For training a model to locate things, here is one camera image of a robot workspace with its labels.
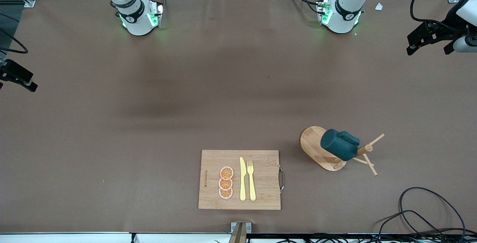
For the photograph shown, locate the dark green ribbed cup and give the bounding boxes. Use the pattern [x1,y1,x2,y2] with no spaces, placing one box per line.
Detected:
[320,128,361,162]

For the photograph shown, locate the brown table cover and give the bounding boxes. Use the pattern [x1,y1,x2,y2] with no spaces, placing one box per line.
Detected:
[0,0,477,234]

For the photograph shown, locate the wooden mug tree stand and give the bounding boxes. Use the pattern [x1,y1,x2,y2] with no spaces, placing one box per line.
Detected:
[300,126,385,177]

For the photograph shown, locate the bamboo cutting board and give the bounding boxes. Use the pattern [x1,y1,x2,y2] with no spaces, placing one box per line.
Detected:
[198,149,285,211]

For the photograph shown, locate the yellow plastic fork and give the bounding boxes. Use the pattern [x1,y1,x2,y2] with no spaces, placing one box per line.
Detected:
[247,160,257,202]

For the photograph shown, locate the yellow plastic knife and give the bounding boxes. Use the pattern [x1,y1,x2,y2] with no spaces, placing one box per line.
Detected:
[239,157,247,202]

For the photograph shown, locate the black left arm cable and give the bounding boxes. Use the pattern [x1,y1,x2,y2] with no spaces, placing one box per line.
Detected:
[410,0,466,33]

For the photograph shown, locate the black looped cable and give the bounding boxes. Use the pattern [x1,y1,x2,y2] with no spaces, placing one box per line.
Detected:
[398,187,467,242]
[373,209,449,243]

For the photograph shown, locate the white table edge rail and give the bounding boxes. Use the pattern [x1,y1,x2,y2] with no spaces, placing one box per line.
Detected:
[0,231,477,243]

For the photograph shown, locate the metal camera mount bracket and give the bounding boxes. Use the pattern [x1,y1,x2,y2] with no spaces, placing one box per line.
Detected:
[230,221,252,243]

